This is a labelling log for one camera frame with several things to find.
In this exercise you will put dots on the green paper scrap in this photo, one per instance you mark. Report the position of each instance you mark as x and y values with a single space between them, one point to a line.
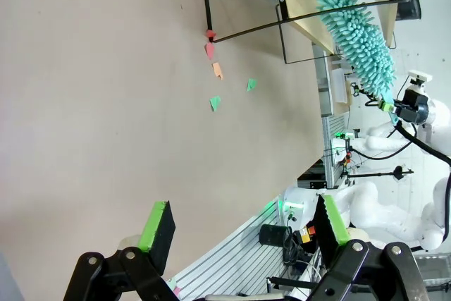
215 103
251 84

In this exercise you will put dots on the black cylinder device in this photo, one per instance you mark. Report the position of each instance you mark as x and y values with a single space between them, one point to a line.
273 234

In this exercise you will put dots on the red paper scrap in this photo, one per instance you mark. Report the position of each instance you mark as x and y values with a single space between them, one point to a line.
210 50
210 34

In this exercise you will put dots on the red yellow emergency stop button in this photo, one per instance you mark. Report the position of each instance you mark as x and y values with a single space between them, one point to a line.
306 233

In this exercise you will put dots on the black boom stand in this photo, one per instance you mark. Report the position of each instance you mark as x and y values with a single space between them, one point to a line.
380 174

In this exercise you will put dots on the black mesh pen holder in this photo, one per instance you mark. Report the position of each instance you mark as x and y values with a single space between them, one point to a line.
408 6

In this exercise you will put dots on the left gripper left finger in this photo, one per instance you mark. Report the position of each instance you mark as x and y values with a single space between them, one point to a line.
160 230

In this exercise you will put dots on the teal microfiber duster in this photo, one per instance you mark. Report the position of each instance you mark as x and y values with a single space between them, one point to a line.
359 43

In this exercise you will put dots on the orange paper scrap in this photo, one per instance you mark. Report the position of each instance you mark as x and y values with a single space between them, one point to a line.
217 69

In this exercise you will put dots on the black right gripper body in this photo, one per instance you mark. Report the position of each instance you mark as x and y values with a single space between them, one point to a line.
412 107

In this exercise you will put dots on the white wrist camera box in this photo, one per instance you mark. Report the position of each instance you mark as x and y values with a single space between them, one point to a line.
420 77

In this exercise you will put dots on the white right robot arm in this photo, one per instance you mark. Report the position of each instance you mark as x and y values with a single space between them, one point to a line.
384 216

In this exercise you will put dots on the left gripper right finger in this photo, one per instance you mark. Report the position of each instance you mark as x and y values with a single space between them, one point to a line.
327 230

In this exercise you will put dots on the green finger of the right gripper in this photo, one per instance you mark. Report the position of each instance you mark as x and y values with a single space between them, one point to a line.
386 106

